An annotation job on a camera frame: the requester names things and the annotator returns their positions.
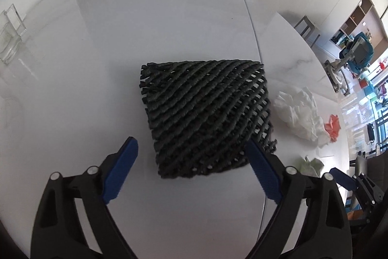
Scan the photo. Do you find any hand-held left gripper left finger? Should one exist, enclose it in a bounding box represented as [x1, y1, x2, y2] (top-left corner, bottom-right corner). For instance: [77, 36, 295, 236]
[30, 136, 139, 259]

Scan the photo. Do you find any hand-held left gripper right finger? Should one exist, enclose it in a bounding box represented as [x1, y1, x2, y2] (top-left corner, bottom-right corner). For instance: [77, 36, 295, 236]
[244, 140, 352, 259]

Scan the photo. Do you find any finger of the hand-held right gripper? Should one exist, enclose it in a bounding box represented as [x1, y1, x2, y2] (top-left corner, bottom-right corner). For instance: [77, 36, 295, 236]
[330, 167, 385, 225]

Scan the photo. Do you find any black foam net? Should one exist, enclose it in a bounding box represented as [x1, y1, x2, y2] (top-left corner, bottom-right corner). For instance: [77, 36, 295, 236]
[140, 59, 278, 180]

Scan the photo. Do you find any pale green crumpled paper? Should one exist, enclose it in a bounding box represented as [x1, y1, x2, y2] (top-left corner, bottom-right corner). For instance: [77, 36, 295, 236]
[295, 156, 325, 177]

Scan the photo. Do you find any small orange crumpled wrapper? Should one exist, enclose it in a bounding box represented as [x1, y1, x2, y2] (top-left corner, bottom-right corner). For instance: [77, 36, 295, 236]
[324, 114, 341, 142]

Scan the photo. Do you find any white crumpled plastic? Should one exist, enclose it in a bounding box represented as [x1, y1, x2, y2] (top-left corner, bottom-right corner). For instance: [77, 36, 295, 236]
[274, 86, 331, 147]

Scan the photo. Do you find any blue machine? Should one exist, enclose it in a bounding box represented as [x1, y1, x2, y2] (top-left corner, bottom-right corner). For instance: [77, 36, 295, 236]
[324, 31, 375, 92]

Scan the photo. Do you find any grey stool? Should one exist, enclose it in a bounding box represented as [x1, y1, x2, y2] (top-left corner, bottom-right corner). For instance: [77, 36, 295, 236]
[293, 15, 321, 49]

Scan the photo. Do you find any wooden open shelf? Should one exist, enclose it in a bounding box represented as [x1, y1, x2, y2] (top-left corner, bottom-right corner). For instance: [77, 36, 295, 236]
[329, 0, 388, 65]

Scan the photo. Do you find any clear glass container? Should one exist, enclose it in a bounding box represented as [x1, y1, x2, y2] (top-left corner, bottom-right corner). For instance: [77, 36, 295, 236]
[0, 3, 28, 65]

